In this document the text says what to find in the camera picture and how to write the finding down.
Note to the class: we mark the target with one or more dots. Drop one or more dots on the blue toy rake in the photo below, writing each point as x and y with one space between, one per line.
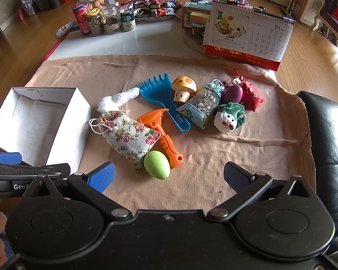
154 90

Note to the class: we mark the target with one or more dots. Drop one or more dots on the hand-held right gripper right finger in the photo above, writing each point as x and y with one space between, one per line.
236 175

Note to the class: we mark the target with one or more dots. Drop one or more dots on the desk calendar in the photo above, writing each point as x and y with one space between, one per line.
242 33

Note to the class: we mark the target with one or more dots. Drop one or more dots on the orange toy hammer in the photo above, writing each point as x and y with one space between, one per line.
154 119

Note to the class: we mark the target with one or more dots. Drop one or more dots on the red tin can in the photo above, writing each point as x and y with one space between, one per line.
81 19

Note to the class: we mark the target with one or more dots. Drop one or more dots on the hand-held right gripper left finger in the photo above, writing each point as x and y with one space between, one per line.
101 176

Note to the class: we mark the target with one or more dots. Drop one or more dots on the beige blanket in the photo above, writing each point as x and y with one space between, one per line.
242 146

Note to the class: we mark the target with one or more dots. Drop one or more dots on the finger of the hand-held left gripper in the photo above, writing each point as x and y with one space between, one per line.
7 157
31 170

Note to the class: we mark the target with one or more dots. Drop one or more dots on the black leather chair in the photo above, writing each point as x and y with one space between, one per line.
326 135

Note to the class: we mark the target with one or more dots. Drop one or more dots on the green hat snowman plush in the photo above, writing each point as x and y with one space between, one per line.
228 118

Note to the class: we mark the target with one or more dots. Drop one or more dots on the red embroidered pouch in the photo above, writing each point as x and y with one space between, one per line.
252 95

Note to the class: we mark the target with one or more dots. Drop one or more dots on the blue sachet bag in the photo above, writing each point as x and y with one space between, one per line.
202 101

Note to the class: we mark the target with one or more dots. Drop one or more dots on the white framed bench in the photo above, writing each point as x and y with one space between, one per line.
330 17

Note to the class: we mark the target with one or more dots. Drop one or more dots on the glass jar dark label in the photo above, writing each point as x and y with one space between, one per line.
111 21

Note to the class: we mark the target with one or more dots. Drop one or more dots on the yellow mushroom toy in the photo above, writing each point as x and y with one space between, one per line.
184 85

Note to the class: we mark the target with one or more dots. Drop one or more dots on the purple toy egg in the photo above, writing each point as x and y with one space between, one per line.
232 94

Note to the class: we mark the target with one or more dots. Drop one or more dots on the small dark glass jar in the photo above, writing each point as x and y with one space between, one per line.
198 31

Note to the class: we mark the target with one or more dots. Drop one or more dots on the large glass nut jar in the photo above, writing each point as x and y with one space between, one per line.
91 1

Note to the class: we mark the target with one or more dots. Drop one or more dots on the round woven mat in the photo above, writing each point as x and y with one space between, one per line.
194 47

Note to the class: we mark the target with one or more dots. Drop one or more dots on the pile of snack packets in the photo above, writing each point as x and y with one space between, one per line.
152 5

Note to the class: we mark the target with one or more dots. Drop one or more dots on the yellow lid seed jar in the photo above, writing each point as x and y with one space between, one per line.
95 22

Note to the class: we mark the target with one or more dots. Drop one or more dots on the white green drink can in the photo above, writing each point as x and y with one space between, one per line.
128 19

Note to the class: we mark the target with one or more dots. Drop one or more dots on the colourful cardboard box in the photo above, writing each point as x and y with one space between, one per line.
194 12

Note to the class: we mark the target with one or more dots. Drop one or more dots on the white cardboard box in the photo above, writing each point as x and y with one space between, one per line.
73 123

